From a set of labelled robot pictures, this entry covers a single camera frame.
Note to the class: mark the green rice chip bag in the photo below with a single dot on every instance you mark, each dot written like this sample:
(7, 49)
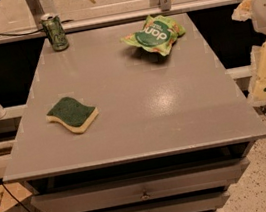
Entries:
(157, 35)

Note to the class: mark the green soda can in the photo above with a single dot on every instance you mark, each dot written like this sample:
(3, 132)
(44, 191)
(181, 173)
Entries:
(54, 31)

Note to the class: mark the grey top drawer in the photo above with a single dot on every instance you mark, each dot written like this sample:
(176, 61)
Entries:
(143, 188)

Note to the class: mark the green and yellow sponge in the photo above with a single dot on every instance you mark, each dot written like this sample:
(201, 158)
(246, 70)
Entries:
(73, 115)

